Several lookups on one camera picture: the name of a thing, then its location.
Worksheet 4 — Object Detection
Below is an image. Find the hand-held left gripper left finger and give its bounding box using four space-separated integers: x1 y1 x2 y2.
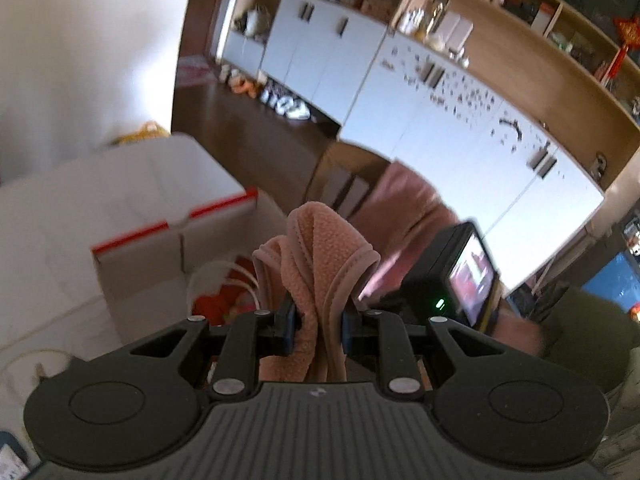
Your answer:
127 296 301 401

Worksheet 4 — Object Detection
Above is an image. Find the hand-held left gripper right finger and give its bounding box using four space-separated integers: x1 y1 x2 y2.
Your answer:
341 306 506 401

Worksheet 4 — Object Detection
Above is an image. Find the white cable with controller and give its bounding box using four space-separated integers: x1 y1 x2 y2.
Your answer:
187 260 263 321

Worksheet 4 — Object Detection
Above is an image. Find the pink fuzzy strawberry plush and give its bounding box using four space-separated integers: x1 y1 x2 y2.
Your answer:
192 255 261 331

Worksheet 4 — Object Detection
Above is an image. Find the pink fleece cloth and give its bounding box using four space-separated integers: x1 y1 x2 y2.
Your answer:
251 201 382 385

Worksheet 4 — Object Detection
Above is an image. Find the red and white cardboard box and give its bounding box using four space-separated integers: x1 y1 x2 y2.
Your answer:
91 186 301 333

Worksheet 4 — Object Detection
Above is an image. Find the pink blanket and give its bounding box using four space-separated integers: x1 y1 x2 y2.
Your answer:
350 162 463 301

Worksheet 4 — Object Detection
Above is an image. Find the row of shoes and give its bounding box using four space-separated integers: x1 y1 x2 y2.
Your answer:
220 62 313 122

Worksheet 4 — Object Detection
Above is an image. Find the glass jar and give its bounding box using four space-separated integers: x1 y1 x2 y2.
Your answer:
425 0 448 36

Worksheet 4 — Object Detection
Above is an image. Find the red patterned rug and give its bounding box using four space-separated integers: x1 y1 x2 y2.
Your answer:
177 57 221 86

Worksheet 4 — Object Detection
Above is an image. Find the red knot ornament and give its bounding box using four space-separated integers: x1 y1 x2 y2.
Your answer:
597 15 640 81

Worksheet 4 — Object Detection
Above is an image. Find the white tote bag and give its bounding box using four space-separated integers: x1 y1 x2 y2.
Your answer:
242 5 273 38

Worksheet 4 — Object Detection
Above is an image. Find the dark brown door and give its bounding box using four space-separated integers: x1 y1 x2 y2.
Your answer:
197 0 251 61

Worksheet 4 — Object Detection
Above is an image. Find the white and wood wall cabinet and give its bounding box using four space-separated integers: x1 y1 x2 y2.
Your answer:
215 0 640 301

